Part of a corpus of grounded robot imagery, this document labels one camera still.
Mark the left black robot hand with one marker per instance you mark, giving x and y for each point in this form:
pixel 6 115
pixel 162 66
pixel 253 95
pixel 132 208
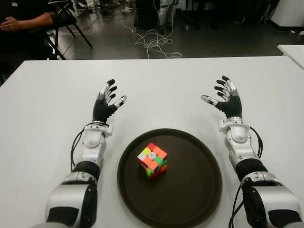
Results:
pixel 102 111

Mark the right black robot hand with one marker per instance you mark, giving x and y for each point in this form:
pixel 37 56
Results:
pixel 232 107

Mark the bare person hand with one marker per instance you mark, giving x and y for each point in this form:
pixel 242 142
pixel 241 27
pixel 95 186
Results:
pixel 9 23

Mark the multicoloured Rubik's cube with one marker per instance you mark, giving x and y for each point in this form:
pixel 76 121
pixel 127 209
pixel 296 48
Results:
pixel 152 159

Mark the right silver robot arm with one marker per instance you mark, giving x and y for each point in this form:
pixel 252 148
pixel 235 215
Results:
pixel 237 135

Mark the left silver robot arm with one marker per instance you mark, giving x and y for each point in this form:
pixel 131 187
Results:
pixel 91 142

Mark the bare person forearm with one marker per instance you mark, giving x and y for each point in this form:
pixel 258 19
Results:
pixel 33 22

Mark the dark brown round plate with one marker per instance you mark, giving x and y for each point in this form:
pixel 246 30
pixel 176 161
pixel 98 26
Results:
pixel 190 185

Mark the seated person in black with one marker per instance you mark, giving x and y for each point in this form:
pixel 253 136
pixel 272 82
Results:
pixel 23 42

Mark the black folding chair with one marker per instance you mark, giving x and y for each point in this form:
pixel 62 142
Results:
pixel 69 20

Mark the white side table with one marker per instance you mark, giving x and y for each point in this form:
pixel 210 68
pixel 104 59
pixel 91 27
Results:
pixel 293 53

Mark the white power strip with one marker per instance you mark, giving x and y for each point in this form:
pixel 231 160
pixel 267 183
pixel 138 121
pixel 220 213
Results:
pixel 127 10

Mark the black equipment case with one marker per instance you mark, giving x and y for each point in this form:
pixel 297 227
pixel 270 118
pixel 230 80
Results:
pixel 147 14

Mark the white cabinet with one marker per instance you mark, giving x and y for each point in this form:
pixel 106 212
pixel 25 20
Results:
pixel 289 12

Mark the white silver humanoid robot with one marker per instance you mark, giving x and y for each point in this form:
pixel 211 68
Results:
pixel 164 14

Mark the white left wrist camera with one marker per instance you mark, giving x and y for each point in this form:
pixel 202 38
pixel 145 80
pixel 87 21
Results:
pixel 108 131

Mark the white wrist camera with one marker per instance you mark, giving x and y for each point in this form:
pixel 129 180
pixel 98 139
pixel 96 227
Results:
pixel 222 126
pixel 108 131

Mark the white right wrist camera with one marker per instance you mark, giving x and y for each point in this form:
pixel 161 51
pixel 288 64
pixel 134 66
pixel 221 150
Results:
pixel 222 126

